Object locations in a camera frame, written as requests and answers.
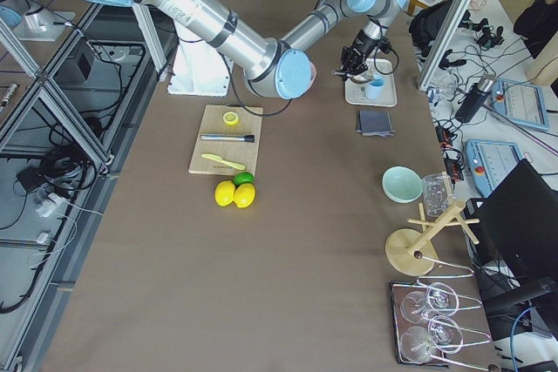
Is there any black water bottle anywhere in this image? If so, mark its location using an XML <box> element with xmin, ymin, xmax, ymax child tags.
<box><xmin>455</xmin><ymin>73</ymin><xmax>497</xmax><ymax>124</ymax></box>

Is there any green bowl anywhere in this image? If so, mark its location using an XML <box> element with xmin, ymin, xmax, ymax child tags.
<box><xmin>382</xmin><ymin>166</ymin><xmax>423</xmax><ymax>203</ymax></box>

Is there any green lime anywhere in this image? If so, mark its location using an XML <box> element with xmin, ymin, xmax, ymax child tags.
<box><xmin>233</xmin><ymin>172</ymin><xmax>255</xmax><ymax>186</ymax></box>

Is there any blue teach pendant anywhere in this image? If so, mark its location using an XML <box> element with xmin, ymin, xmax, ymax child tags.
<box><xmin>491</xmin><ymin>78</ymin><xmax>549</xmax><ymax>132</ymax></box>

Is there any pink bowl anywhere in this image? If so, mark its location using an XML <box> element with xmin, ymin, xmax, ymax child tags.
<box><xmin>308</xmin><ymin>62</ymin><xmax>316</xmax><ymax>88</ymax></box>

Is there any yellow lemon lower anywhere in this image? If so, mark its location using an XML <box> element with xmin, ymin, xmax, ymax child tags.
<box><xmin>233</xmin><ymin>183</ymin><xmax>255</xmax><ymax>208</ymax></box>

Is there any steel muddler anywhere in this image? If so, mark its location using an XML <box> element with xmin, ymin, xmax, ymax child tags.
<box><xmin>200</xmin><ymin>133</ymin><xmax>255</xmax><ymax>143</ymax></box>

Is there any yellow lemon upper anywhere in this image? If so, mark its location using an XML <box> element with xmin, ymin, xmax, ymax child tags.
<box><xmin>214</xmin><ymin>180</ymin><xmax>236</xmax><ymax>206</ymax></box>

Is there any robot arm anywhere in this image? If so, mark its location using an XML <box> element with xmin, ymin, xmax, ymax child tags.
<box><xmin>86</xmin><ymin>0</ymin><xmax>407</xmax><ymax>100</ymax></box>

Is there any grey folded cloth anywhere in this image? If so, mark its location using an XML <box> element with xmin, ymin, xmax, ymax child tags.
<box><xmin>356</xmin><ymin>110</ymin><xmax>394</xmax><ymax>138</ymax></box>

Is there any steel ice scoop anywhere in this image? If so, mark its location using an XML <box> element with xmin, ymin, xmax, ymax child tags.
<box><xmin>349</xmin><ymin>71</ymin><xmax>374</xmax><ymax>85</ymax></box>

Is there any wooden mug tree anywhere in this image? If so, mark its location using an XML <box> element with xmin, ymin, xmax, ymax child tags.
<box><xmin>384</xmin><ymin>171</ymin><xmax>480</xmax><ymax>277</ymax></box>

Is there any yellow plastic knife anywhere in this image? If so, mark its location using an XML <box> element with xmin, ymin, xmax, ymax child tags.
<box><xmin>201</xmin><ymin>153</ymin><xmax>246</xmax><ymax>171</ymax></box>

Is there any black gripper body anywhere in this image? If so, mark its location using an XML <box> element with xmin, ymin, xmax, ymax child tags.
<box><xmin>332</xmin><ymin>46</ymin><xmax>371</xmax><ymax>80</ymax></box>

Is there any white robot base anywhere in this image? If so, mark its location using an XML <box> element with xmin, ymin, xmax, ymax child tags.
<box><xmin>168</xmin><ymin>24</ymin><xmax>230</xmax><ymax>98</ymax></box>

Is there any half lemon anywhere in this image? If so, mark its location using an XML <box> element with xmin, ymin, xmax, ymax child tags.
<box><xmin>222</xmin><ymin>112</ymin><xmax>240</xmax><ymax>126</ymax></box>

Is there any wooden cutting board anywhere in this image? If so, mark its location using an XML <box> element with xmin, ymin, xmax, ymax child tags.
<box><xmin>188</xmin><ymin>105</ymin><xmax>262</xmax><ymax>176</ymax></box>

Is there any cream rabbit tray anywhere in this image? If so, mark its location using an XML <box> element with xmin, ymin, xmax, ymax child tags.
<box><xmin>344</xmin><ymin>58</ymin><xmax>398</xmax><ymax>107</ymax></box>

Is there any yellow lemon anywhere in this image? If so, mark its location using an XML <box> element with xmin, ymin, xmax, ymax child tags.
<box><xmin>233</xmin><ymin>183</ymin><xmax>255</xmax><ymax>208</ymax></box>
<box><xmin>214</xmin><ymin>180</ymin><xmax>236</xmax><ymax>206</ymax></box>

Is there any blue cup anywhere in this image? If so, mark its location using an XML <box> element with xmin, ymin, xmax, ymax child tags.
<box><xmin>364</xmin><ymin>75</ymin><xmax>384</xmax><ymax>100</ymax></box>

